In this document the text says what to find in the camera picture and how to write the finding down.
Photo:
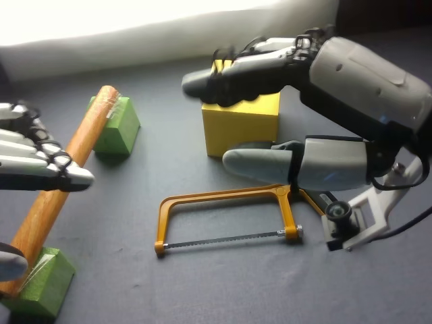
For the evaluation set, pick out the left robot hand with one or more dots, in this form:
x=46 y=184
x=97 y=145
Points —
x=33 y=158

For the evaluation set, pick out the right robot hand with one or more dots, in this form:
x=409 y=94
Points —
x=364 y=77

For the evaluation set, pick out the wooden dowel rod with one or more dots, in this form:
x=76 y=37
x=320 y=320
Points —
x=84 y=135

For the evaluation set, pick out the green block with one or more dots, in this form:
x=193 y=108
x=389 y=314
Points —
x=125 y=125
x=47 y=287

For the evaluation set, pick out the yellow block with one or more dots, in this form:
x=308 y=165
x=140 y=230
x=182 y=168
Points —
x=243 y=125

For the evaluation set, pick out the white backdrop sheet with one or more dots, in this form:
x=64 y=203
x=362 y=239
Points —
x=135 y=27

